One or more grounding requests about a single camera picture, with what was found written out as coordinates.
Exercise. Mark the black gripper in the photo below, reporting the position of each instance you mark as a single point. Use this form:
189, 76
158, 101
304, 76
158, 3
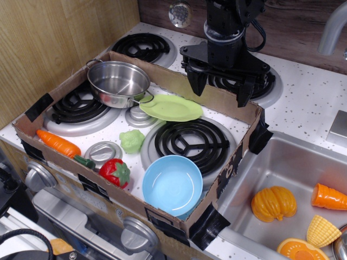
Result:
220, 55

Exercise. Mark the light green toy broccoli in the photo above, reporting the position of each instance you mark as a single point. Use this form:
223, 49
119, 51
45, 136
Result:
131, 141

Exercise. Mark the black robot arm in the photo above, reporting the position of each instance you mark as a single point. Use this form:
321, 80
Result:
227, 19

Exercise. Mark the stainless steel pot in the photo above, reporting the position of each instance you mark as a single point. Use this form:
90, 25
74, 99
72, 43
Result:
118, 84

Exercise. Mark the rear right black burner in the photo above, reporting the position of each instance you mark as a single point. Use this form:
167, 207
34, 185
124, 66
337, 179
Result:
266, 86

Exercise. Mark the black burner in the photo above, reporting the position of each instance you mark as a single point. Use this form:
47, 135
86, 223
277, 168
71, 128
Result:
78, 113
266, 86
147, 47
207, 143

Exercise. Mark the front right black burner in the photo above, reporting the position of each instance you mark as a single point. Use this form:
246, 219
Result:
207, 143

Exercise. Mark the light green plastic plate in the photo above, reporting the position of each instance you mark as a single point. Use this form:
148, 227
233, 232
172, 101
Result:
171, 108

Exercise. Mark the hanging silver strainer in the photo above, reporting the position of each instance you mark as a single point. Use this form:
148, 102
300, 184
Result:
180, 14

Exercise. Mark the rear left black burner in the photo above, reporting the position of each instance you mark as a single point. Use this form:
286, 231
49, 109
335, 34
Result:
147, 47

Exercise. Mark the silver stove top knob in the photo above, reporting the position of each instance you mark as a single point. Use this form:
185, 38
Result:
137, 118
104, 151

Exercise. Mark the silver sink basin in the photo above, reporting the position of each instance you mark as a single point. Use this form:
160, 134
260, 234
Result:
288, 162

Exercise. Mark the light blue plastic bowl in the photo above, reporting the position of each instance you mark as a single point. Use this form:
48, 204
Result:
173, 184

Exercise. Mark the silver faucet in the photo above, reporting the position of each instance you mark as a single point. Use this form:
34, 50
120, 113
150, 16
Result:
332, 31

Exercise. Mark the orange toy pumpkin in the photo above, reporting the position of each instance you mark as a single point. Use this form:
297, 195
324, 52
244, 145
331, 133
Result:
273, 203

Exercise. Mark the red toy strawberry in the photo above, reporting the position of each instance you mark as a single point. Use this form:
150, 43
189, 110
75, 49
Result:
116, 172

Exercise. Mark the cardboard fence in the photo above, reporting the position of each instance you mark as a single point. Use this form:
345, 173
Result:
196, 227

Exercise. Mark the front left black burner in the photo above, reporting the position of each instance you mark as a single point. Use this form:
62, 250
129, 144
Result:
78, 113

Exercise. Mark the orange toy carrot piece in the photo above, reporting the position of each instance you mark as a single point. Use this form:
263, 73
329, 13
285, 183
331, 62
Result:
328, 198

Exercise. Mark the silver oven front knob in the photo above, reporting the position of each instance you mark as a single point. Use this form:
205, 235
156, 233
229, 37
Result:
137, 237
38, 177

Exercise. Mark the yellow toy corn piece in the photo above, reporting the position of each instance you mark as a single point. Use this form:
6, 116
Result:
321, 232

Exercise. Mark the orange toy fruit half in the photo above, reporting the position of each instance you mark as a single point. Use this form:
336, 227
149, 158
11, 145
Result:
293, 248

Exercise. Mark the silver oven door handle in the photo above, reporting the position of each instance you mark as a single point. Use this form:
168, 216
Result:
89, 233

